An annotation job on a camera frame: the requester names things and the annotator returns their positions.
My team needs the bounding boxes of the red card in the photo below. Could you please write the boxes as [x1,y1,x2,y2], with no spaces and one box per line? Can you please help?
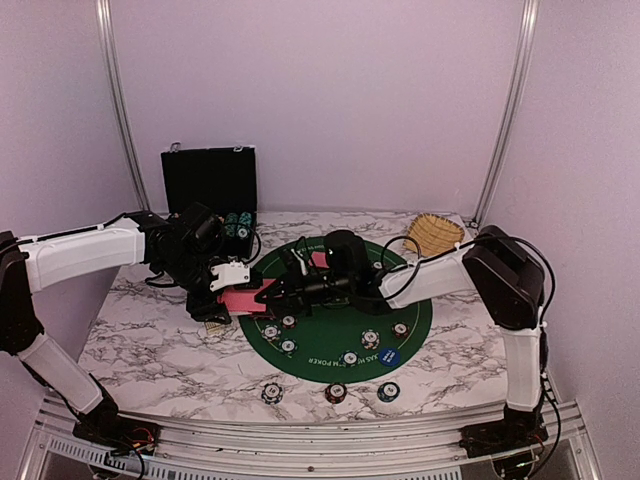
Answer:
[311,251,328,268]

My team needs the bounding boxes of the black poker chip case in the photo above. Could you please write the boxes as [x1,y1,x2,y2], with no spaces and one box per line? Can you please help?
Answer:
[161,146,258,258]

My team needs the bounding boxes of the blue gold card box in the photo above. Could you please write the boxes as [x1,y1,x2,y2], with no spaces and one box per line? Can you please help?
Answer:
[204,322,233,337]

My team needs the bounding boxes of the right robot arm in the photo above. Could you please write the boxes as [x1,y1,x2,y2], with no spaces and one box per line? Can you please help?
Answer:
[255,226,545,448]

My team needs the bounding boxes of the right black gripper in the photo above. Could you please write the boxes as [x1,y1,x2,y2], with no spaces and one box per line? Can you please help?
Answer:
[255,263,354,317]

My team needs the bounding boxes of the right aluminium frame post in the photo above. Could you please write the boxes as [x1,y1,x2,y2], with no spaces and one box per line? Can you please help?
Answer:
[472,0,541,225]

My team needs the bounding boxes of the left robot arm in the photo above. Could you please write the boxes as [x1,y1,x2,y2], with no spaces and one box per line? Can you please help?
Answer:
[1,204,248,446]

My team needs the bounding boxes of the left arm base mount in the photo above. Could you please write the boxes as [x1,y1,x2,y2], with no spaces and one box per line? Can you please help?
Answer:
[73,418,160,455]

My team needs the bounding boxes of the teal chip stack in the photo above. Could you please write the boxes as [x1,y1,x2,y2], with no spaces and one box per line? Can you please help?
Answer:
[377,382,401,403]

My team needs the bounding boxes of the teal chips row in case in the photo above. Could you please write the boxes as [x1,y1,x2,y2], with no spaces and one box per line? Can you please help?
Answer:
[236,212,252,239]

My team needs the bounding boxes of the red black chip stack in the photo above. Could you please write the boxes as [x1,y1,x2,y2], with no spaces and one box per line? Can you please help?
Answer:
[324,383,347,404]

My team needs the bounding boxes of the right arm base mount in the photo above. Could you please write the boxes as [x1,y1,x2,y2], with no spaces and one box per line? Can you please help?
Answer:
[459,421,549,458]

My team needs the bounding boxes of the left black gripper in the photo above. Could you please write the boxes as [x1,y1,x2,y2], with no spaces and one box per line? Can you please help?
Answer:
[157,249,231,324]

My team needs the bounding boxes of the woven bamboo tray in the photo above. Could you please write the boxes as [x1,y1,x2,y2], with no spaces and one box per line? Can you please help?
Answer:
[403,213,465,258]

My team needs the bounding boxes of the green chips row in case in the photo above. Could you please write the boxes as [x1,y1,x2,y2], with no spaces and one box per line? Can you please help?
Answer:
[223,212,239,238]

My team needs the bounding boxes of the red playing card deck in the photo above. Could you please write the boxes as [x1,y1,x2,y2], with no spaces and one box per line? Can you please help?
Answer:
[218,287,267,316]

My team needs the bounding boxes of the round green poker mat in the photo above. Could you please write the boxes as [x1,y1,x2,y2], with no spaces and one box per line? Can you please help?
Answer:
[240,230,433,383]

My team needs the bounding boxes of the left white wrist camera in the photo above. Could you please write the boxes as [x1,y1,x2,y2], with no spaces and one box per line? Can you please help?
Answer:
[210,261,250,292]

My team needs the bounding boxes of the blue small blind button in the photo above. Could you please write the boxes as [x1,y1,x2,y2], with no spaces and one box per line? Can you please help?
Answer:
[378,348,401,368]

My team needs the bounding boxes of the white chips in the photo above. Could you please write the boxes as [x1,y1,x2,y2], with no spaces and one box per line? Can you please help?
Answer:
[261,324,281,342]
[361,329,380,350]

